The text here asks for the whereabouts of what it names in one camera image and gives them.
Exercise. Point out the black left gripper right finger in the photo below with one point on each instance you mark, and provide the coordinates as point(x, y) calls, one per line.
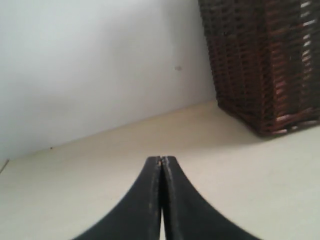
point(187, 215)

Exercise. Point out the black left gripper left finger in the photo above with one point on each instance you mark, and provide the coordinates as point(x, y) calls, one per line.
point(138, 214)

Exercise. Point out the dark brown wicker basket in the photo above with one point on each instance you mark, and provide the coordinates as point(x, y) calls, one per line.
point(265, 61)

